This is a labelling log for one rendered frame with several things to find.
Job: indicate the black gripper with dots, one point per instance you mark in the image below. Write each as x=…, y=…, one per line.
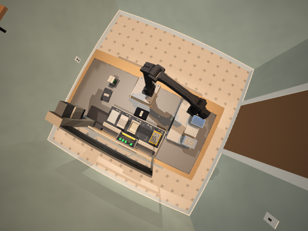
x=190, y=110

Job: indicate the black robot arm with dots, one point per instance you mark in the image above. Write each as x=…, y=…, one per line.
x=150, y=74

